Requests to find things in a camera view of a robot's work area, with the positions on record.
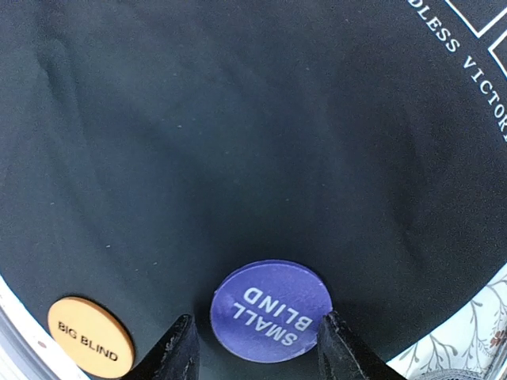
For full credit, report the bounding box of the purple small blind button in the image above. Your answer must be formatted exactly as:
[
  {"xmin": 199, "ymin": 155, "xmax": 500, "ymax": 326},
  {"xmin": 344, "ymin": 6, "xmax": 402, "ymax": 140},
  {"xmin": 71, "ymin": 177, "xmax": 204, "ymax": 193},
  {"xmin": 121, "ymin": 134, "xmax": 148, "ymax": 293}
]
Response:
[{"xmin": 210, "ymin": 260, "xmax": 333, "ymax": 363}]

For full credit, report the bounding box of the orange big blind button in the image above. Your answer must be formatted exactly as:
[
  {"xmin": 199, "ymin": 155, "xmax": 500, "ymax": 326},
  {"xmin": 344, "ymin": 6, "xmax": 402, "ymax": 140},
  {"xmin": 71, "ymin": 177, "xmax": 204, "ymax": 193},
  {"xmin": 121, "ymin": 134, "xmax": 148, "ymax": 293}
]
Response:
[{"xmin": 48, "ymin": 296, "xmax": 135, "ymax": 379}]

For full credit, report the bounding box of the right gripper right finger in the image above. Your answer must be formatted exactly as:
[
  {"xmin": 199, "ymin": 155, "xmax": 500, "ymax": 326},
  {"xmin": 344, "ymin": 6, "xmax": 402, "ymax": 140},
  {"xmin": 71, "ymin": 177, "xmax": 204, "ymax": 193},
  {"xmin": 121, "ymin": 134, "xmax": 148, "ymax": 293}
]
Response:
[{"xmin": 317, "ymin": 310, "xmax": 404, "ymax": 380}]

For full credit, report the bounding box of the black poker playing mat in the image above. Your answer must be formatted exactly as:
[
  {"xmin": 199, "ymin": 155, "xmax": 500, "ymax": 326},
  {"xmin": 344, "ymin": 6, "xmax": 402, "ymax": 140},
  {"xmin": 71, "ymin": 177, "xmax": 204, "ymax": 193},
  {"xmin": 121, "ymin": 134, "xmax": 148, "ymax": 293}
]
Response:
[{"xmin": 1, "ymin": 1, "xmax": 506, "ymax": 379}]

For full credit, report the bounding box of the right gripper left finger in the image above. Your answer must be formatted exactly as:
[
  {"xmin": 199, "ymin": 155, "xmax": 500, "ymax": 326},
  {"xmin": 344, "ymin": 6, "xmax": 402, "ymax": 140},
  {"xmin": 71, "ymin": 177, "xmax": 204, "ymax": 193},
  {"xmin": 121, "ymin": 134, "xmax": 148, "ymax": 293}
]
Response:
[{"xmin": 122, "ymin": 314, "xmax": 200, "ymax": 380}]

